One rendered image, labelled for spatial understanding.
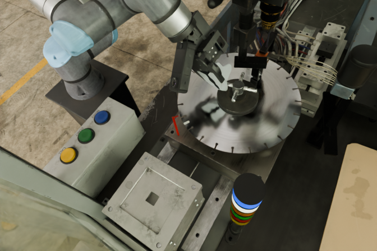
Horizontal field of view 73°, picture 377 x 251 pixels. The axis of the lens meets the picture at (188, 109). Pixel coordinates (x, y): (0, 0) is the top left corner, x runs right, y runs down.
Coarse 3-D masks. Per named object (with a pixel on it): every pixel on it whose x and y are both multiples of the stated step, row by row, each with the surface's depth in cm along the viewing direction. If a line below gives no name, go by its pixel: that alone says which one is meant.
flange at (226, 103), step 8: (232, 80) 71; (224, 96) 69; (232, 96) 67; (240, 96) 66; (248, 96) 68; (256, 96) 68; (224, 104) 67; (232, 104) 67; (240, 104) 67; (248, 104) 67; (232, 112) 66; (240, 112) 66
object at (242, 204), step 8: (240, 176) 37; (248, 176) 37; (256, 176) 37; (240, 184) 36; (248, 184) 36; (256, 184) 36; (264, 184) 36; (240, 192) 36; (248, 192) 36; (256, 192) 36; (264, 192) 36; (240, 200) 35; (248, 200) 35; (256, 200) 35; (248, 208) 37
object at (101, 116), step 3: (99, 111) 77; (102, 111) 77; (105, 111) 77; (96, 114) 77; (99, 114) 77; (102, 114) 76; (105, 114) 76; (96, 117) 76; (99, 117) 76; (102, 117) 76; (105, 117) 76; (108, 117) 77; (96, 120) 75; (99, 120) 75; (102, 120) 75; (105, 120) 76
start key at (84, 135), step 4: (80, 132) 74; (84, 132) 74; (88, 132) 74; (92, 132) 74; (80, 136) 73; (84, 136) 73; (88, 136) 73; (92, 136) 74; (80, 140) 73; (84, 140) 72; (88, 140) 73
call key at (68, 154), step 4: (68, 148) 71; (72, 148) 71; (64, 152) 71; (68, 152) 71; (72, 152) 71; (64, 156) 70; (68, 156) 70; (72, 156) 70; (64, 160) 70; (68, 160) 70
